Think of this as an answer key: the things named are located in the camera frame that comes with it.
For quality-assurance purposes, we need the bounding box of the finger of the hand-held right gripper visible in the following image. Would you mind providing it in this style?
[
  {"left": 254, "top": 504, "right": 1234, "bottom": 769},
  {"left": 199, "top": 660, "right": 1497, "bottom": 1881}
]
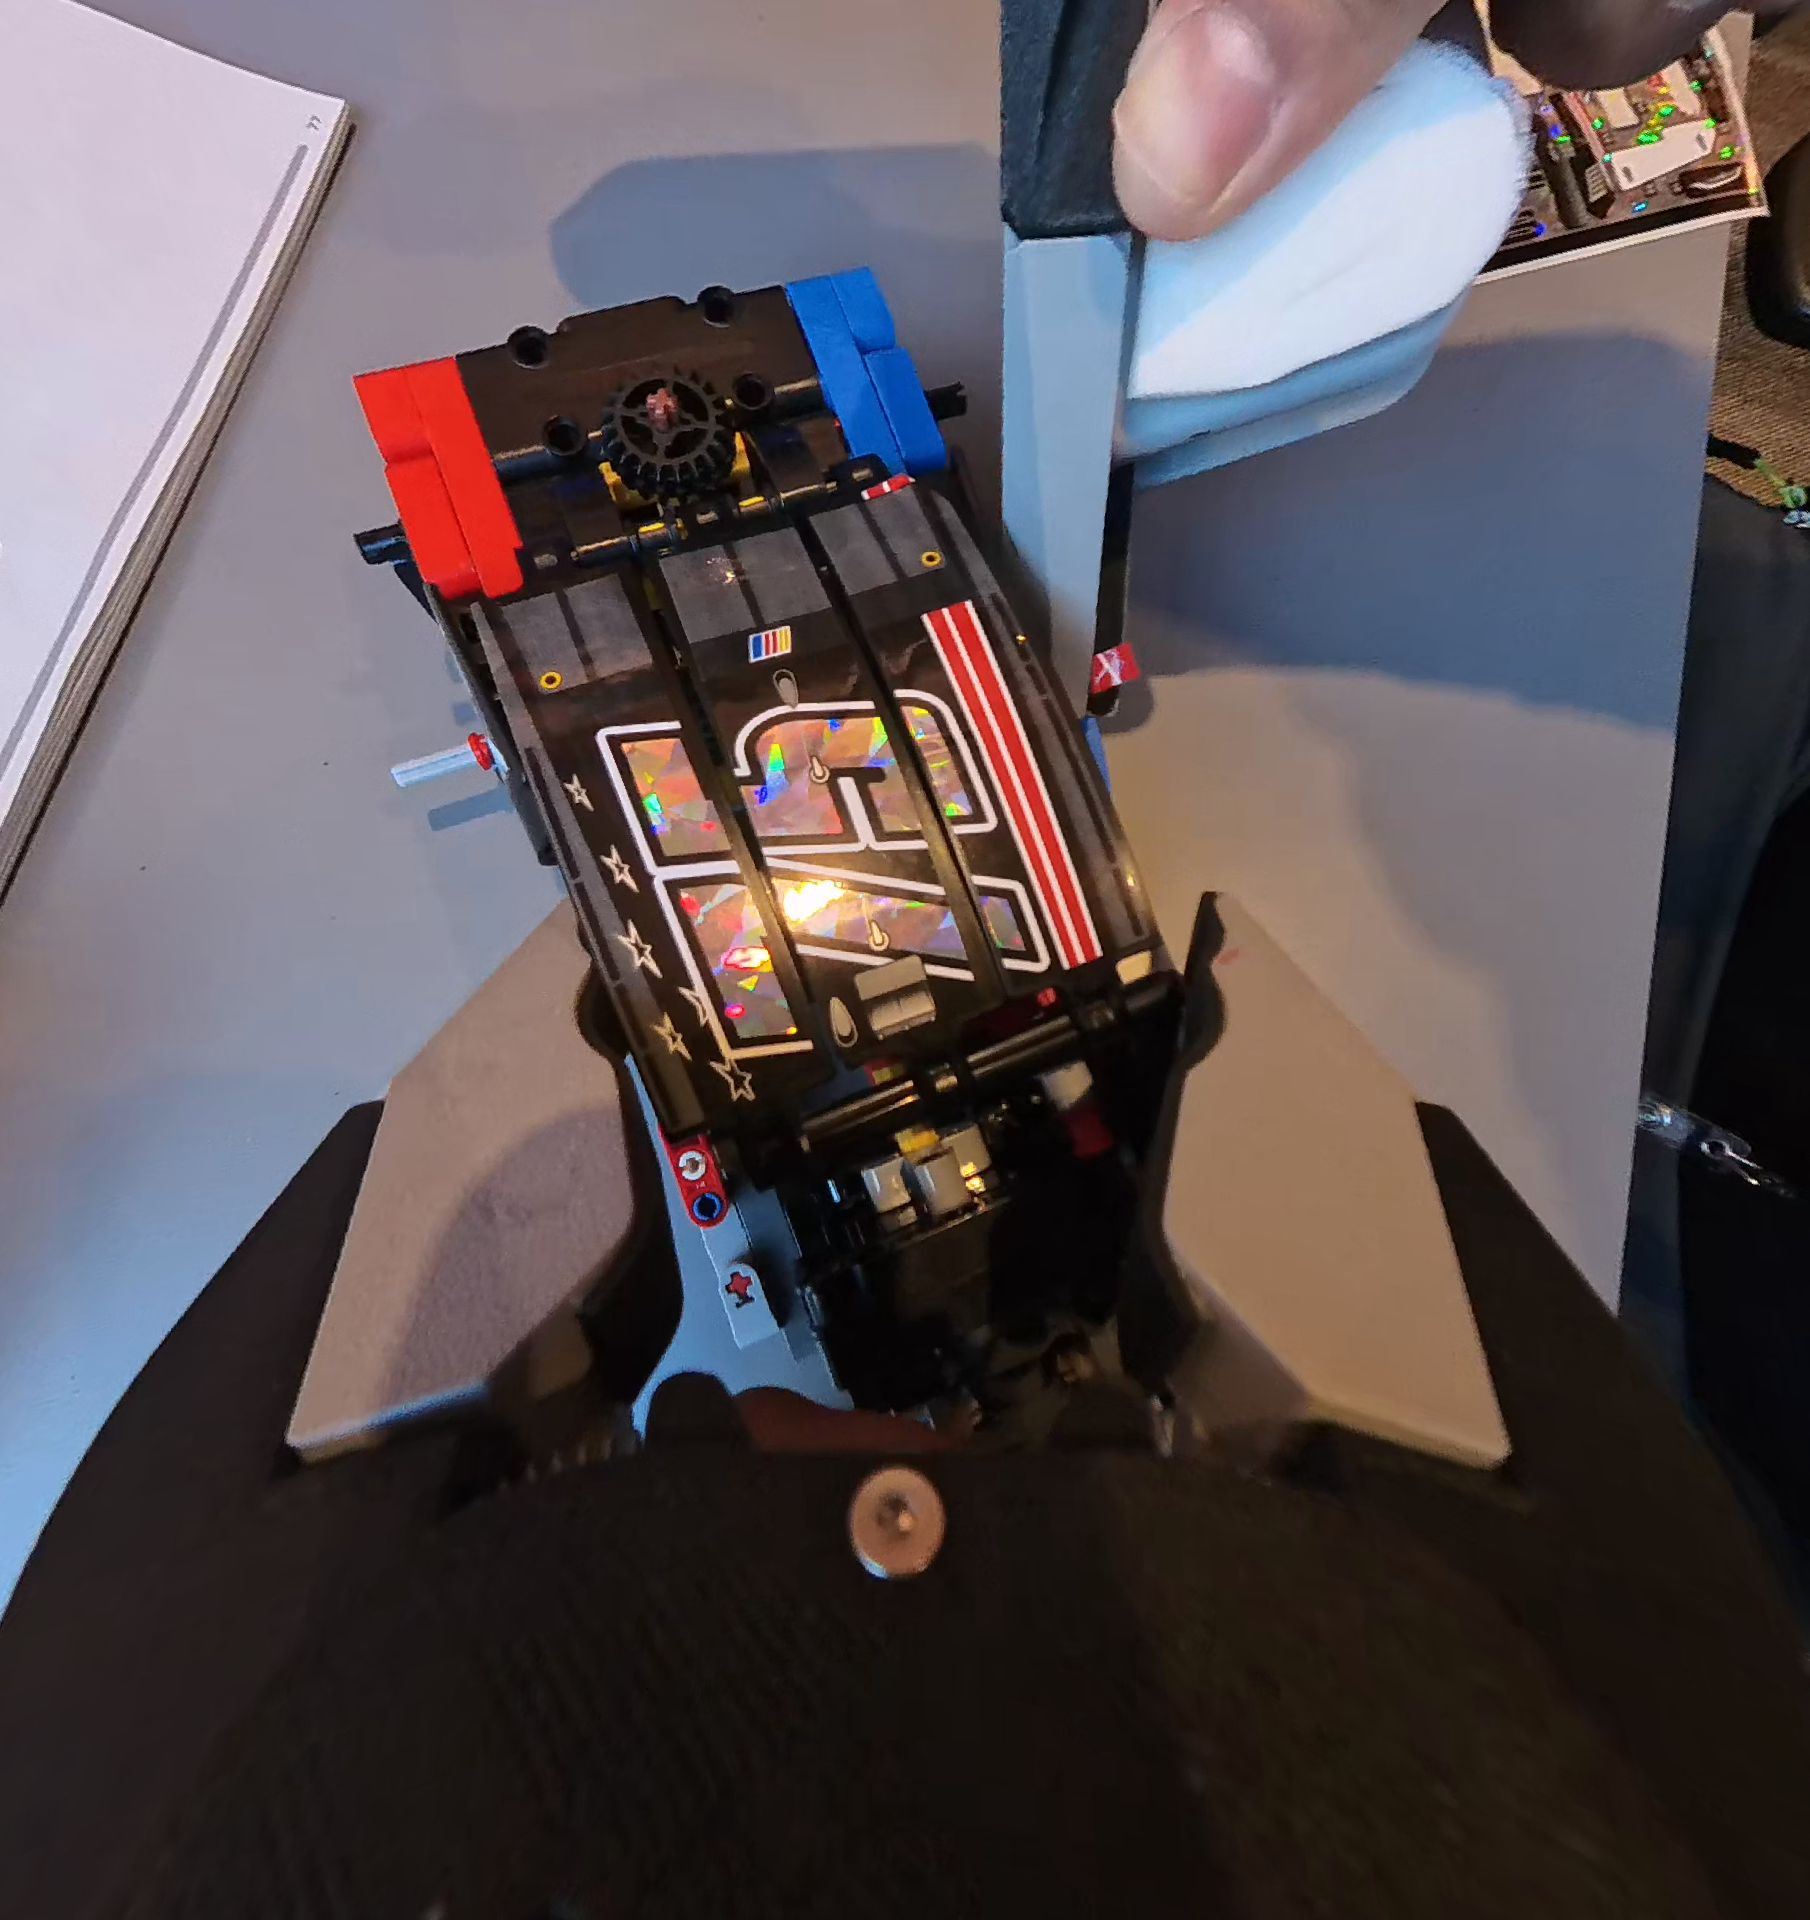
[{"left": 998, "top": 231, "right": 1138, "bottom": 666}]

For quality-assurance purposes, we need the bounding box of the toy brick race car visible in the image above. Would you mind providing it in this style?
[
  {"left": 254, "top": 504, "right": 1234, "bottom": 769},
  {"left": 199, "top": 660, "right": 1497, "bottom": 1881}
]
[{"left": 353, "top": 267, "right": 1192, "bottom": 1442}]

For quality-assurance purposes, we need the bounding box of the grey desk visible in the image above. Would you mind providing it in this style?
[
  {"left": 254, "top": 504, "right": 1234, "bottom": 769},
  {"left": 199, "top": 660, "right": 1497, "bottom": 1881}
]
[{"left": 0, "top": 0, "right": 1761, "bottom": 1743}]

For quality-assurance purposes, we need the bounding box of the open instruction booklet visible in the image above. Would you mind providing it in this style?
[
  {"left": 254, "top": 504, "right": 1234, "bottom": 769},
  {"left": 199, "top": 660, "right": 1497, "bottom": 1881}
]
[{"left": 0, "top": 0, "right": 354, "bottom": 1006}]

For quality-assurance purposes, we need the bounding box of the holographic sticker sheet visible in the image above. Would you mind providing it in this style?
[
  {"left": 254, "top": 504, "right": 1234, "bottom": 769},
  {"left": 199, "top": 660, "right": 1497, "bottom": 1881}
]
[{"left": 1475, "top": 13, "right": 1767, "bottom": 276}]

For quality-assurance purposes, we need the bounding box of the person's left hand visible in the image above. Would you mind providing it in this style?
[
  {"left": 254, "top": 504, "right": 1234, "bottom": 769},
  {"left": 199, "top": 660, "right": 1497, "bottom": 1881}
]
[{"left": 730, "top": 1385, "right": 954, "bottom": 1454}]

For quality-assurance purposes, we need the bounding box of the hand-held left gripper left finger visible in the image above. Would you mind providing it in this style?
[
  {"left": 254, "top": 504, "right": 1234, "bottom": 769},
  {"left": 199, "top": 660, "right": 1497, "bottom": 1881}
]
[{"left": 288, "top": 935, "right": 688, "bottom": 1469}]

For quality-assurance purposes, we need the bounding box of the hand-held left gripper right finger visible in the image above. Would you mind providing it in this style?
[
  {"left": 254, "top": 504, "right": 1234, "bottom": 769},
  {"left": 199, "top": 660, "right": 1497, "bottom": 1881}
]
[{"left": 1112, "top": 893, "right": 1513, "bottom": 1469}]

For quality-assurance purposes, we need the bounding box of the person's right hand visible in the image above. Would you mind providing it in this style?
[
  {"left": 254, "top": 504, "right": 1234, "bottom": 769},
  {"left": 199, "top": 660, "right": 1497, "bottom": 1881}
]
[{"left": 1109, "top": 0, "right": 1761, "bottom": 246}]

